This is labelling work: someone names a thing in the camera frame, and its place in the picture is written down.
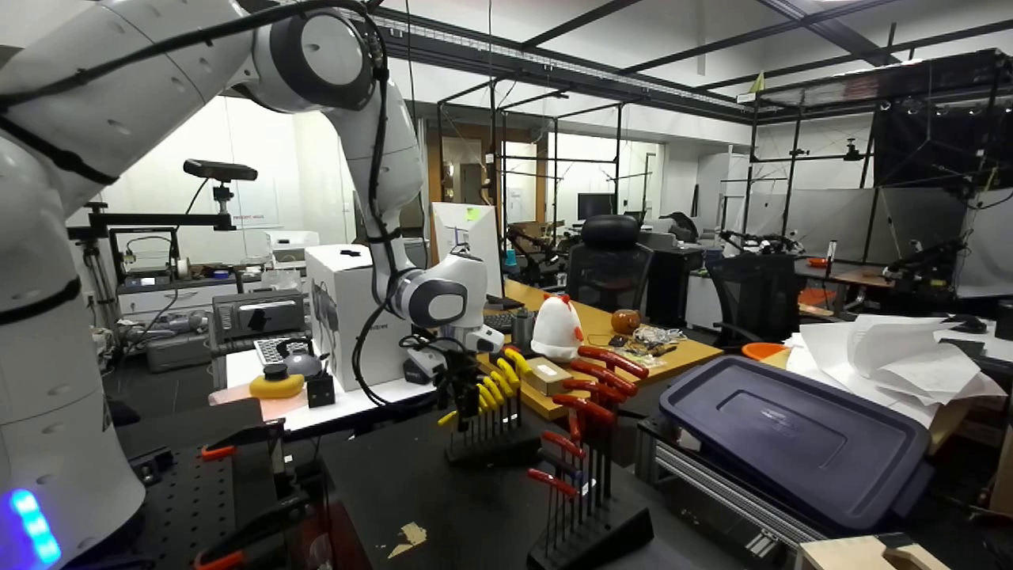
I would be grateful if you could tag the white chicken figure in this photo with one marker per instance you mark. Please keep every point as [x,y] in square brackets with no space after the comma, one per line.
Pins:
[556,328]

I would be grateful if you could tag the white table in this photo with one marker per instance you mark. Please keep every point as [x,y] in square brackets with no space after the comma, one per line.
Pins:
[356,400]

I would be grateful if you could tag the metal cup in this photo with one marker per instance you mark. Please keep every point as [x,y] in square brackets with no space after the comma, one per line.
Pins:
[522,326]

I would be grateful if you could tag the black equipment case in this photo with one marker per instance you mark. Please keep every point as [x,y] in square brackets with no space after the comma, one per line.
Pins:
[257,313]

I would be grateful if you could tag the black keyboard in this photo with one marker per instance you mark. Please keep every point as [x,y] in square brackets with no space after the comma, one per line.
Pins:
[498,321]

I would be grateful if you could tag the white cardboard box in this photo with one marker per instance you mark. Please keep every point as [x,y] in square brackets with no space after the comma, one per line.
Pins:
[348,317]

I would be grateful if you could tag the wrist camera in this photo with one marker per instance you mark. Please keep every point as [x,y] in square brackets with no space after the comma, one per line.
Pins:
[426,361]

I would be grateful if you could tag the yellow round sponge pad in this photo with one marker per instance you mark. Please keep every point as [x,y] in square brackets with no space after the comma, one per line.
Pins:
[276,385]

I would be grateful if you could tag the heap of small parts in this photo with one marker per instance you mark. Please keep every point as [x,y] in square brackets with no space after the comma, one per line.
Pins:
[647,340]

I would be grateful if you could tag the aluminium frame rail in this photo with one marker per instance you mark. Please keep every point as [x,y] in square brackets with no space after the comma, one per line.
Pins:
[724,491]

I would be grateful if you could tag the large black wrench stand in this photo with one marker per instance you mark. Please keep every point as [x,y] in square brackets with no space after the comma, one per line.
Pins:
[592,532]

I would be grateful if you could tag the grey dome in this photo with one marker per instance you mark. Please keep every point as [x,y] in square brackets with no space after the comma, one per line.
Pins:
[304,364]

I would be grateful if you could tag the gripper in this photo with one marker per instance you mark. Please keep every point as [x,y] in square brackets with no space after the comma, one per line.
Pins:
[457,366]

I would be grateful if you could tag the small brown cardboard box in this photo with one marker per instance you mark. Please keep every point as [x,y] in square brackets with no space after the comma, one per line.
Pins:
[547,375]

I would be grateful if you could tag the small black cube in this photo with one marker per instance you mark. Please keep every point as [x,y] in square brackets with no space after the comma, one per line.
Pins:
[320,390]

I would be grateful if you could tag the heap of white paper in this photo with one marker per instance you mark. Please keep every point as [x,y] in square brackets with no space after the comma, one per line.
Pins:
[894,364]

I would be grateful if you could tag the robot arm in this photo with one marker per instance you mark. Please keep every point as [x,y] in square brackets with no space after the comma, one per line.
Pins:
[95,119]

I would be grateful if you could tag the black orange clamp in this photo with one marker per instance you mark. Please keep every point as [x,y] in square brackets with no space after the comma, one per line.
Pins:
[237,442]
[257,532]

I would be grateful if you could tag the white keyboard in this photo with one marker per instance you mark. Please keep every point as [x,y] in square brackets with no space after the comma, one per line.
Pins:
[277,348]

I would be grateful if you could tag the orange bowl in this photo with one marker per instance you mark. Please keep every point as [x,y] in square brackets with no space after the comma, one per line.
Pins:
[763,350]

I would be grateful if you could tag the wooden table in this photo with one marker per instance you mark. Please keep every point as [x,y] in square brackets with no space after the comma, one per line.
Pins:
[681,355]

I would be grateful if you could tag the wooden block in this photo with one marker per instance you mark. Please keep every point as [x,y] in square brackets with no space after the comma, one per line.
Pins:
[859,554]

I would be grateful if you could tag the small black wrench stand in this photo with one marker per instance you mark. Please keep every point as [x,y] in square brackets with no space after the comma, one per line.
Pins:
[492,451]

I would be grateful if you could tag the grey case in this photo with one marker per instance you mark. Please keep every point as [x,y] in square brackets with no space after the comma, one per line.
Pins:
[179,351]

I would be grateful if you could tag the monitor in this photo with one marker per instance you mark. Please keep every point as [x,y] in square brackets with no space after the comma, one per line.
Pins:
[595,206]

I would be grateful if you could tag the camera on mount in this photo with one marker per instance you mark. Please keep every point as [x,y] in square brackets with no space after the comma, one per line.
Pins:
[219,170]

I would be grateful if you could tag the black mesh office chair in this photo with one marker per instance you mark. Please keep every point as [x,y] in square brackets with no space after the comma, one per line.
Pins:
[752,297]

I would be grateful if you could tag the dark blue bin lid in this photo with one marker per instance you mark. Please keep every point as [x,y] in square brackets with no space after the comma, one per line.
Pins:
[795,443]

